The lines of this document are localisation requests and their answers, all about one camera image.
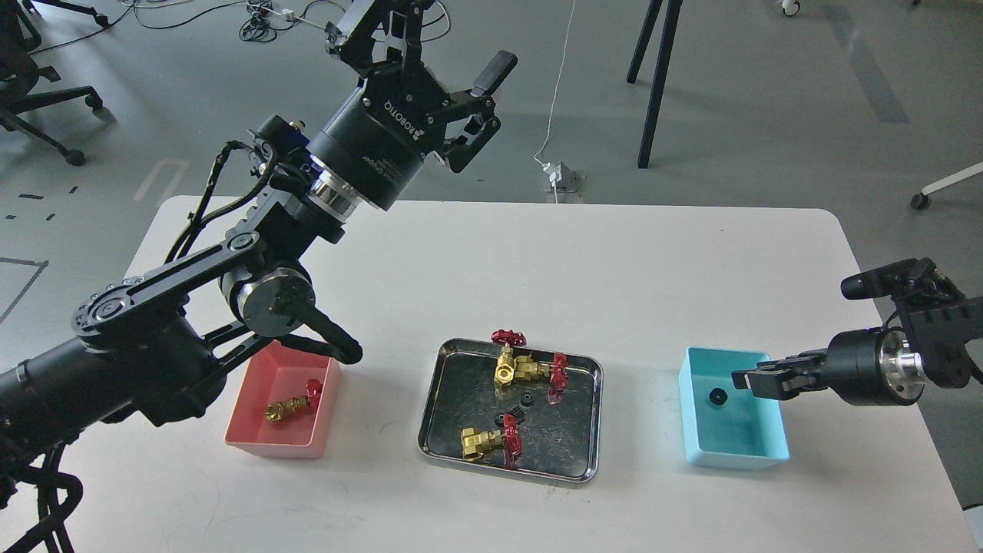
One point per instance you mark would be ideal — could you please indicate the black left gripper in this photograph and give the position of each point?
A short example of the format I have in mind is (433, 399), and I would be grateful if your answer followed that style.
(379, 139)

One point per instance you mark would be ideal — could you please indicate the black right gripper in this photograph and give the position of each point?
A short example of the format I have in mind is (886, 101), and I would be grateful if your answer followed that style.
(863, 367)

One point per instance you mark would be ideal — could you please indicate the brass valve red handle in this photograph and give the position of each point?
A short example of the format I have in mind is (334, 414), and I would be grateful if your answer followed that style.
(505, 365)
(477, 445)
(283, 410)
(556, 371)

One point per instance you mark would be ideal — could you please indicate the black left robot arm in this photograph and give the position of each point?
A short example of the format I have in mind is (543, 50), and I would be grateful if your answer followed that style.
(162, 343)

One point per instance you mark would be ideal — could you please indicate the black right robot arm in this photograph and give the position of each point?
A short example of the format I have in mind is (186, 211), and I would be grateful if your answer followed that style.
(935, 316)

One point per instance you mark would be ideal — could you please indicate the blue plastic box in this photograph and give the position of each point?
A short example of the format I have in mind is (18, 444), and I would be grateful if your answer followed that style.
(747, 433)

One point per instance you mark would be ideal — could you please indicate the pink plastic box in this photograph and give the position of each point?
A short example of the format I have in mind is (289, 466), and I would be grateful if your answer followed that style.
(278, 373)

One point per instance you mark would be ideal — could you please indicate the white power adapter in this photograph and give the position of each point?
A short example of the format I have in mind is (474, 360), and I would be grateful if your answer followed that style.
(560, 178)

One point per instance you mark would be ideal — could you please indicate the metal tray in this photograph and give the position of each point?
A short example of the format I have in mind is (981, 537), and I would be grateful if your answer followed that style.
(560, 442)

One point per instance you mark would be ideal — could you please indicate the white chair leg with caster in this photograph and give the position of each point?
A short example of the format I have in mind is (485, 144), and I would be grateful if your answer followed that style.
(922, 199)

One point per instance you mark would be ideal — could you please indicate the brass valve red handle top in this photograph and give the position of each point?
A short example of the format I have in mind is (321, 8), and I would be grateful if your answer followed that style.
(505, 365)

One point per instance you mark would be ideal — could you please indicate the brass valve red handle bottom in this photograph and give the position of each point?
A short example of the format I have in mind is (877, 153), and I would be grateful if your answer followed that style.
(477, 445)

